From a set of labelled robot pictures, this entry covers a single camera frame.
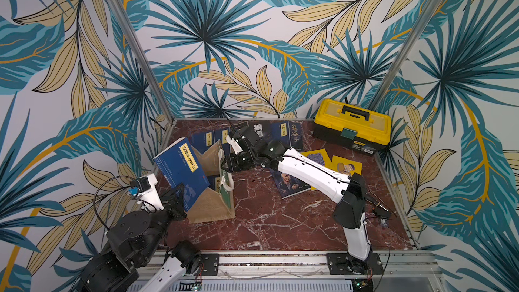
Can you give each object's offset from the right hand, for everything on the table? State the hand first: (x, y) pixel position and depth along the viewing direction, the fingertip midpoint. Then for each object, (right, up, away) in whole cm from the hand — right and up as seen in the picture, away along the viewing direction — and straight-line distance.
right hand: (224, 165), depth 75 cm
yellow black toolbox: (+58, +16, +22) cm, 64 cm away
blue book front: (-11, +2, -15) cm, 19 cm away
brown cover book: (+3, +17, +38) cm, 42 cm away
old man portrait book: (+26, -11, +17) cm, 33 cm away
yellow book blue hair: (+44, +1, +27) cm, 52 cm away
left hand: (-9, -5, -16) cm, 19 cm away
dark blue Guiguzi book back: (+33, +15, +38) cm, 53 cm away
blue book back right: (+24, +14, +36) cm, 46 cm away
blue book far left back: (-18, +9, +31) cm, 37 cm away
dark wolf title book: (+14, +16, +38) cm, 43 cm away
